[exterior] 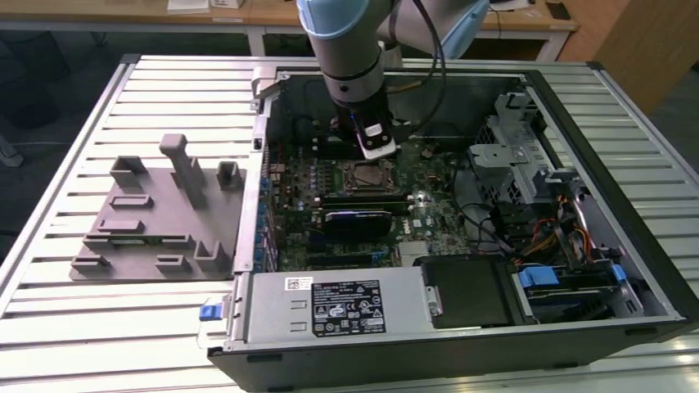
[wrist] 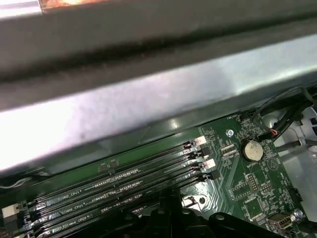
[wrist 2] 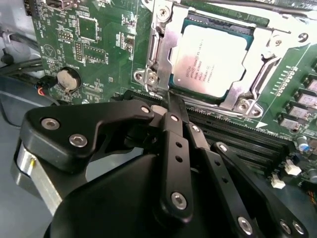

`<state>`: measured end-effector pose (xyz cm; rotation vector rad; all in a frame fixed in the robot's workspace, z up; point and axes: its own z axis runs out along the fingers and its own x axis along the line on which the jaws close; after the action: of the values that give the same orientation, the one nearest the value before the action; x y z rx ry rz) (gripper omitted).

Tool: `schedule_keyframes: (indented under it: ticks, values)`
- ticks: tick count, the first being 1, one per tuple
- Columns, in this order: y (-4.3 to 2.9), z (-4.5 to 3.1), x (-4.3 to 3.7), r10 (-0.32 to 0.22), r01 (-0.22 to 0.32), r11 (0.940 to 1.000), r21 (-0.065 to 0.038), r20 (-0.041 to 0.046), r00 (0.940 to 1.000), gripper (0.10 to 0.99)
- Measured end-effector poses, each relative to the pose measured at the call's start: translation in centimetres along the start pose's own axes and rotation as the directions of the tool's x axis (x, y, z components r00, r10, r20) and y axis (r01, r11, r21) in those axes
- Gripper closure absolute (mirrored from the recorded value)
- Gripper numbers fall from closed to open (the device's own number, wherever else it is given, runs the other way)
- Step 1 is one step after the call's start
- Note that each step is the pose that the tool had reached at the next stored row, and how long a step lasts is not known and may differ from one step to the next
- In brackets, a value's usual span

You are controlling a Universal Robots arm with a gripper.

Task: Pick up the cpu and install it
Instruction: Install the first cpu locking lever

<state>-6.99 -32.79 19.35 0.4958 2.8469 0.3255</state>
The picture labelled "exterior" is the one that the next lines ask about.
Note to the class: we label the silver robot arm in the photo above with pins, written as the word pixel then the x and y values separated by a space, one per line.
pixel 350 61

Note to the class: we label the CPU socket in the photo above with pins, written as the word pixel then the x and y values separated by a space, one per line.
pixel 343 189

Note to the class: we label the black graphics card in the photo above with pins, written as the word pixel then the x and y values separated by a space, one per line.
pixel 358 224

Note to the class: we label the green motherboard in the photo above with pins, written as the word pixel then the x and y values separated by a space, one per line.
pixel 437 213

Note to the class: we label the grey metal drive cage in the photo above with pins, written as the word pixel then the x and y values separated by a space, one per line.
pixel 507 163

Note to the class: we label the silver finned heatsink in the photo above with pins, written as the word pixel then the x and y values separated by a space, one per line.
pixel 417 251

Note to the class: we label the small white box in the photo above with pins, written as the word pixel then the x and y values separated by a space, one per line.
pixel 229 3

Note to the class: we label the white paper box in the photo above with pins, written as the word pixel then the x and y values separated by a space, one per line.
pixel 187 5

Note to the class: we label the wooden desk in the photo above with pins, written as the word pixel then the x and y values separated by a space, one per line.
pixel 165 18

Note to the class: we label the grey parts rack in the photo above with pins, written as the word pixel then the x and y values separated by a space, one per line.
pixel 175 229

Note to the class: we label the black phone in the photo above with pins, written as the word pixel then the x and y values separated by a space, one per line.
pixel 559 10

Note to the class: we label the silver power supply unit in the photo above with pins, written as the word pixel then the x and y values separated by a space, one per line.
pixel 273 303

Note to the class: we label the green RAM stick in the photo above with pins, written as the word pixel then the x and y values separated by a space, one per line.
pixel 134 240

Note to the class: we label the hard disk in blue carrier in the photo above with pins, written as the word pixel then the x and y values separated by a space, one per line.
pixel 538 278

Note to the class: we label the blue case latch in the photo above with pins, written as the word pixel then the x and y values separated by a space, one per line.
pixel 210 313

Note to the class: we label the wooden cabinet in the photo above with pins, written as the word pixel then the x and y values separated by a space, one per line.
pixel 645 49

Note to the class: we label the black open PC case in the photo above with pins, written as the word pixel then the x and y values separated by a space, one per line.
pixel 382 368

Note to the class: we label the white stand foot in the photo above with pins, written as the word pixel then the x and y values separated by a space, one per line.
pixel 11 153

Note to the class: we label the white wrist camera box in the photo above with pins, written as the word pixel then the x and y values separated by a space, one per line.
pixel 379 147

